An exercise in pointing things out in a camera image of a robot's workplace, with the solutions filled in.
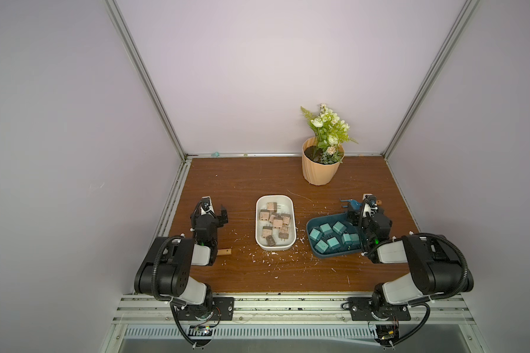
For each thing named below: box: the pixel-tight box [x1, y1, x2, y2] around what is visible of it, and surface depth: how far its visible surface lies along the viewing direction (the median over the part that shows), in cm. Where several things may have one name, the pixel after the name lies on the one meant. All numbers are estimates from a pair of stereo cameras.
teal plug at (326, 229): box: [319, 222, 334, 235], surface depth 92 cm
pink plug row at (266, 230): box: [261, 225, 274, 240], surface depth 92 cm
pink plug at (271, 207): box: [266, 202, 278, 213], surface depth 99 cm
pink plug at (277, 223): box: [273, 216, 284, 230], surface depth 91 cm
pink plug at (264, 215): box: [259, 208, 271, 222], surface depth 97 cm
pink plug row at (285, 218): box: [280, 213, 291, 226], surface depth 94 cm
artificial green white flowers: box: [300, 102, 359, 165], surface depth 94 cm
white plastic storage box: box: [254, 194, 297, 251], surface depth 94 cm
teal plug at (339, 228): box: [331, 220, 347, 236], surface depth 92 cm
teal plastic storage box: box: [306, 212, 363, 259], surface depth 90 cm
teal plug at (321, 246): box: [314, 239, 330, 254], surface depth 87 cm
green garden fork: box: [217, 248, 232, 256], surface depth 87 cm
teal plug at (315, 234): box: [309, 227, 322, 242], surface depth 90 cm
